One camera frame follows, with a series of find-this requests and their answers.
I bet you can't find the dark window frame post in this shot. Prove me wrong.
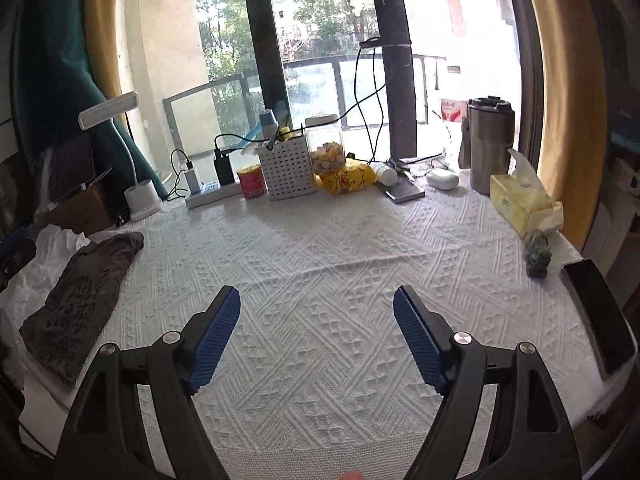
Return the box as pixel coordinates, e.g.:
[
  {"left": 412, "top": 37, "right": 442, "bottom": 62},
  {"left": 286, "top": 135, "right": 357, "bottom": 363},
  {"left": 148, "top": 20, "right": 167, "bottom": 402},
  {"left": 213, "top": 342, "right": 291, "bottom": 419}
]
[
  {"left": 365, "top": 0, "right": 418, "bottom": 161},
  {"left": 240, "top": 0, "right": 291, "bottom": 126}
]

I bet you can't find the balcony glass railing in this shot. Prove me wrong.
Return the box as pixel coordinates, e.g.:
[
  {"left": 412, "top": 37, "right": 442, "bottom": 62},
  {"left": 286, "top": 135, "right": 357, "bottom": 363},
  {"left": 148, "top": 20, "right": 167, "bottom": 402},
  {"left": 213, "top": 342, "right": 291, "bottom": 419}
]
[{"left": 162, "top": 55, "right": 446, "bottom": 176}]

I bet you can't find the yellow curtain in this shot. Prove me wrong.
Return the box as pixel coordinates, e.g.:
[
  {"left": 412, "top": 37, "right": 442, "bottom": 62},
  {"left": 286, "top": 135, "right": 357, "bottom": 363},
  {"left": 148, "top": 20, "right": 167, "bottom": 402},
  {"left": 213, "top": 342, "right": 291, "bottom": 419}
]
[
  {"left": 517, "top": 0, "right": 608, "bottom": 251},
  {"left": 82, "top": 0, "right": 131, "bottom": 106}
]

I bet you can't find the yellow tissue box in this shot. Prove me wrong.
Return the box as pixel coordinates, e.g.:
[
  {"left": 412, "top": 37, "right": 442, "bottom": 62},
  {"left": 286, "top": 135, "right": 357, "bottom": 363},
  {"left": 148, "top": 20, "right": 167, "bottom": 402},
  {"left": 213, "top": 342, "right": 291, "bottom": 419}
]
[{"left": 490, "top": 149, "right": 565, "bottom": 238}]

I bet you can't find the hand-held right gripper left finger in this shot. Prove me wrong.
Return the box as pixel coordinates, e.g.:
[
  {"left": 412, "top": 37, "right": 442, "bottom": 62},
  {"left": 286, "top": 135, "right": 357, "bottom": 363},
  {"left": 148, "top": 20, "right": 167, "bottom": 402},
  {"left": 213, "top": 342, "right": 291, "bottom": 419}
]
[{"left": 57, "top": 285, "right": 242, "bottom": 480}]

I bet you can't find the black phone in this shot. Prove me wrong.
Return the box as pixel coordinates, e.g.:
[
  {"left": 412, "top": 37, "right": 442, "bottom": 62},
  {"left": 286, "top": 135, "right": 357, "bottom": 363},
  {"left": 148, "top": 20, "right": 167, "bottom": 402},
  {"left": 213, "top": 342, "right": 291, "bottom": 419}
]
[{"left": 560, "top": 259, "right": 637, "bottom": 380}]

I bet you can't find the white power strip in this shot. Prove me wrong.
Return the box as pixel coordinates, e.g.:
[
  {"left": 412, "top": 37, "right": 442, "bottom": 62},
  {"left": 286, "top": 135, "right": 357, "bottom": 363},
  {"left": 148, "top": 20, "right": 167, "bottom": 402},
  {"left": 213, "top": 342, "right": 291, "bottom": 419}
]
[{"left": 185, "top": 181, "right": 243, "bottom": 210}]

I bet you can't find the yellow duck snack bag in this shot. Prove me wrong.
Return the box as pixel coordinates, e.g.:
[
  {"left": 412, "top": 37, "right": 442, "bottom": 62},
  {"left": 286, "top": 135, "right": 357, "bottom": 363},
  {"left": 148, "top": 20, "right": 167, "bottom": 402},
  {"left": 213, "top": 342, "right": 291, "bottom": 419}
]
[{"left": 316, "top": 159, "right": 377, "bottom": 195}]

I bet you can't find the red can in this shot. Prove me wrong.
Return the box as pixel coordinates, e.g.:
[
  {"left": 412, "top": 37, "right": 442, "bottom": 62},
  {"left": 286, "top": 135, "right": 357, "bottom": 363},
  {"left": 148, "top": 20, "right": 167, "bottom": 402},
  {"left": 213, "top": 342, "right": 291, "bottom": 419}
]
[{"left": 236, "top": 165, "right": 268, "bottom": 201}]

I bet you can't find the white textured tablecloth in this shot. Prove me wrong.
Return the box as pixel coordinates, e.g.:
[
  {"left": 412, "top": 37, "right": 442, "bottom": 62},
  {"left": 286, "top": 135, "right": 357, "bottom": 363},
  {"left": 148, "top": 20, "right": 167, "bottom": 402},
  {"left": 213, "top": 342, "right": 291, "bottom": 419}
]
[{"left": 20, "top": 185, "right": 626, "bottom": 480}]

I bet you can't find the white charger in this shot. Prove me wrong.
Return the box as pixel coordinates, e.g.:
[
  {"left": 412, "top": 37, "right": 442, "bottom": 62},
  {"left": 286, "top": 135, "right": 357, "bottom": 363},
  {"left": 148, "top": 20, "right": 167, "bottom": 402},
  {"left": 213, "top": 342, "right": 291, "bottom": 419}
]
[{"left": 184, "top": 160, "right": 202, "bottom": 195}]

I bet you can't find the white desk lamp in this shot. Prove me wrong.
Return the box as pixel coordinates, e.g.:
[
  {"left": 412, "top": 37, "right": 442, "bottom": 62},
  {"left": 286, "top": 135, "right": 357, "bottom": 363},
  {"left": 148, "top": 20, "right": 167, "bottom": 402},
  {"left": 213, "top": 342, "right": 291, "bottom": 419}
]
[{"left": 78, "top": 91, "right": 165, "bottom": 222}]

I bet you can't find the white earbuds case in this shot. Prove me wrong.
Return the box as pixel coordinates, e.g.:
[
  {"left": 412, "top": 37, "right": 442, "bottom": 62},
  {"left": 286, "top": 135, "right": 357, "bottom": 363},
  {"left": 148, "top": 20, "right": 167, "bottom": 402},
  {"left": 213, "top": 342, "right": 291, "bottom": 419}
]
[{"left": 426, "top": 167, "right": 460, "bottom": 191}]

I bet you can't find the dark grey t-shirt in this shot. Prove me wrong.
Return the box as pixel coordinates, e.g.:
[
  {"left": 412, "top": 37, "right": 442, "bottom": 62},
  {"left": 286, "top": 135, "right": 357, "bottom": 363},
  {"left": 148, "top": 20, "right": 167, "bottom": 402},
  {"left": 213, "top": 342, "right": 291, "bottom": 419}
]
[{"left": 20, "top": 232, "right": 146, "bottom": 387}]

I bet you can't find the cardboard box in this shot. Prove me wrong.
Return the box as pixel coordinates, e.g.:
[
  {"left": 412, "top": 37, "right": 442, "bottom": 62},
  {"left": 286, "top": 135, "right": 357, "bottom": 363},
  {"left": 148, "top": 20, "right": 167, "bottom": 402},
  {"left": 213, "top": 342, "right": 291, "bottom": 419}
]
[{"left": 35, "top": 180, "right": 118, "bottom": 238}]

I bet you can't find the dark tablet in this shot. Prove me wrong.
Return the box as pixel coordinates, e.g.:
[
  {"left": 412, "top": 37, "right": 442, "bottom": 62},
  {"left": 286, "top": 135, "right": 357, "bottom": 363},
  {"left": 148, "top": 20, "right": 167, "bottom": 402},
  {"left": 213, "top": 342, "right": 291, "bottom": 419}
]
[{"left": 32, "top": 137, "right": 113, "bottom": 206}]

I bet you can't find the red and white carton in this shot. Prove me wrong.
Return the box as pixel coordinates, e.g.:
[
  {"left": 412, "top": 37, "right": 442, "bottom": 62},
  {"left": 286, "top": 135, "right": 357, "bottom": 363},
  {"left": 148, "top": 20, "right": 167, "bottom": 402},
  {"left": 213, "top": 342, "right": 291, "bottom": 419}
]
[{"left": 439, "top": 95, "right": 471, "bottom": 123}]

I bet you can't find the teal curtain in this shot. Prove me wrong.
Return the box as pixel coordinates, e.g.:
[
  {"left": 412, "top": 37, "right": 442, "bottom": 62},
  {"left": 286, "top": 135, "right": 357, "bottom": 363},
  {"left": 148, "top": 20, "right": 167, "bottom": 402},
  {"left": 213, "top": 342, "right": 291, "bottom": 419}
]
[{"left": 10, "top": 0, "right": 168, "bottom": 201}]

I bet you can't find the black hanging cable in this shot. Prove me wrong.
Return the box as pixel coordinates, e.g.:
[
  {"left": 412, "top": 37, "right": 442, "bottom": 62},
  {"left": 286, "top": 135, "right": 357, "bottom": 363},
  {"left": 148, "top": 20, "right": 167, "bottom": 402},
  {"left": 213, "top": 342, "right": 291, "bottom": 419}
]
[{"left": 340, "top": 37, "right": 396, "bottom": 163}]

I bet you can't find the black charger cable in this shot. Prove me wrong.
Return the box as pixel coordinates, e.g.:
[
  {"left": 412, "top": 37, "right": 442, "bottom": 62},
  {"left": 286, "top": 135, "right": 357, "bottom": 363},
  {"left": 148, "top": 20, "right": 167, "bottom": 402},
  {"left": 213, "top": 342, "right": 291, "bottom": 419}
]
[
  {"left": 215, "top": 122, "right": 306, "bottom": 153},
  {"left": 167, "top": 148, "right": 193, "bottom": 201}
]

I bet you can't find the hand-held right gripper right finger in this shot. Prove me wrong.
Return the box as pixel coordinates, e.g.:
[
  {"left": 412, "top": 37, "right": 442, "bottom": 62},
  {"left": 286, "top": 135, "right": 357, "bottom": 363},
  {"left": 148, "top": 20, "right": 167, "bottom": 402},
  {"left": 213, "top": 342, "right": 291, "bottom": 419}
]
[{"left": 392, "top": 285, "right": 583, "bottom": 480}]

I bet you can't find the clear snack jar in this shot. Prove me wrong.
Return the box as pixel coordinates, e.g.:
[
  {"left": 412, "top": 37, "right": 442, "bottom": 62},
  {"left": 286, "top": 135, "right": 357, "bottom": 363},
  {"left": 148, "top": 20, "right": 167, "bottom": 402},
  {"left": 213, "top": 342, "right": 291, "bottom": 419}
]
[{"left": 304, "top": 116, "right": 347, "bottom": 177}]

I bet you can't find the steel tumbler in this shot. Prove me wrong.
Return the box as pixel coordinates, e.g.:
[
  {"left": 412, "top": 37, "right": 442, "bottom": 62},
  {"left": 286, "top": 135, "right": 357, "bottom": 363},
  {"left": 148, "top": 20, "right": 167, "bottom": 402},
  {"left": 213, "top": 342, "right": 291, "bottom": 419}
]
[{"left": 459, "top": 96, "right": 516, "bottom": 196}]

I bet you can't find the black charger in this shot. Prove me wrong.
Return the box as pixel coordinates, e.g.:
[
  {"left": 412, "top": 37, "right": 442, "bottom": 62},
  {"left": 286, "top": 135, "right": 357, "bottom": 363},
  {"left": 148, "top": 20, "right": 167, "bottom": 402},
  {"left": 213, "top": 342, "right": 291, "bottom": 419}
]
[{"left": 213, "top": 147, "right": 236, "bottom": 186}]

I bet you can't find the white perforated basket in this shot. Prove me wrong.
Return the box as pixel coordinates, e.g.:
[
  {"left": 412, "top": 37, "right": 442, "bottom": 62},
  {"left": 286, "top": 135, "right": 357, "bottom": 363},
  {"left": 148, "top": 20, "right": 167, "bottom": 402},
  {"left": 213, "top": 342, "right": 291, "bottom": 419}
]
[{"left": 256, "top": 135, "right": 318, "bottom": 202}]

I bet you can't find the blue and white bottle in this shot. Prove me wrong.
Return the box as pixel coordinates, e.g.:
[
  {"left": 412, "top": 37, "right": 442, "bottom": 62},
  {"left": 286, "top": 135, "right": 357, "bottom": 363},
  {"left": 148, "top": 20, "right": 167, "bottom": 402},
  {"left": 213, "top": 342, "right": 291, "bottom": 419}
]
[{"left": 257, "top": 108, "right": 281, "bottom": 138}]

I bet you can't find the green figurine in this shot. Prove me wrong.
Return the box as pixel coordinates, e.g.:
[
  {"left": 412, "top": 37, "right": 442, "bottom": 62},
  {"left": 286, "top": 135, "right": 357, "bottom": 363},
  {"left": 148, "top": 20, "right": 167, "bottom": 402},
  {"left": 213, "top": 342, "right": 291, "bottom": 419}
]
[{"left": 523, "top": 229, "right": 552, "bottom": 278}]

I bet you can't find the white garment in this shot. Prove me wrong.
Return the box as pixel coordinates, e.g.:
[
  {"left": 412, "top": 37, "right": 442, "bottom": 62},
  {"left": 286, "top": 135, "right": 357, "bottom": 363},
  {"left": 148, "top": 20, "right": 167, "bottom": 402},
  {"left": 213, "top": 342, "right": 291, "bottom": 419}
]
[{"left": 0, "top": 224, "right": 92, "bottom": 321}]

